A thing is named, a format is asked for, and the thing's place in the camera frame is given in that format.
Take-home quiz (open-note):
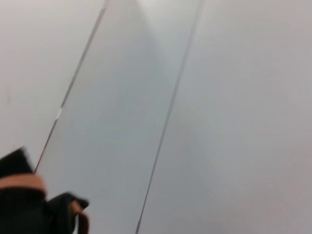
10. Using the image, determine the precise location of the black food bag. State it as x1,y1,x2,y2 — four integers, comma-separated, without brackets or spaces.
0,146,90,234

